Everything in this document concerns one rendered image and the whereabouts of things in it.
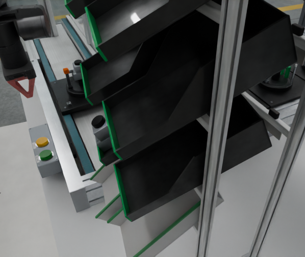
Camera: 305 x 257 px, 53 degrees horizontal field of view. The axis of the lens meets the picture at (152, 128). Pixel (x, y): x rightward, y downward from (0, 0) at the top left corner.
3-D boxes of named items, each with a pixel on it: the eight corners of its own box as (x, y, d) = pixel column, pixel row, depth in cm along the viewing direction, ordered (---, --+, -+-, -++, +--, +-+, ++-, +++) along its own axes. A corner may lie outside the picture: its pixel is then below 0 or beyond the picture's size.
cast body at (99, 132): (103, 152, 69) (85, 134, 64) (101, 139, 72) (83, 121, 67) (135, 133, 68) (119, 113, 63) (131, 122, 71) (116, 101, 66)
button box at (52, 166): (42, 179, 102) (36, 166, 98) (32, 140, 116) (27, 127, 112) (63, 171, 104) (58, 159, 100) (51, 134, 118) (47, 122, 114)
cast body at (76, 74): (74, 81, 123) (71, 65, 119) (72, 76, 127) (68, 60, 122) (95, 76, 126) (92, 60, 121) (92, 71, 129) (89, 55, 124)
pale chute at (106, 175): (109, 222, 79) (95, 218, 76) (102, 183, 88) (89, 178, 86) (185, 151, 69) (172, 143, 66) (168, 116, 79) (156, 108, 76)
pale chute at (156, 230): (131, 276, 68) (115, 274, 65) (120, 225, 78) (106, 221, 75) (224, 201, 58) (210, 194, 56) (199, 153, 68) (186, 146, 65)
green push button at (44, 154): (41, 163, 100) (40, 159, 98) (39, 155, 103) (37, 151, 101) (54, 159, 101) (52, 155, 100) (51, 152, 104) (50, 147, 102)
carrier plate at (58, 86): (62, 116, 119) (60, 111, 117) (50, 85, 136) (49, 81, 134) (120, 98, 126) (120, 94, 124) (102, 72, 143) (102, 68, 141)
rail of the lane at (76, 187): (76, 212, 96) (69, 190, 89) (33, 78, 158) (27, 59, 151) (93, 206, 98) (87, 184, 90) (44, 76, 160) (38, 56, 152)
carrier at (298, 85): (270, 110, 116) (277, 82, 108) (231, 80, 133) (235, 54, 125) (318, 93, 123) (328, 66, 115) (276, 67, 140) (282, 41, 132)
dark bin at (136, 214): (131, 222, 56) (109, 204, 51) (119, 170, 65) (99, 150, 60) (272, 146, 52) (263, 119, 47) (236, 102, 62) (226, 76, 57)
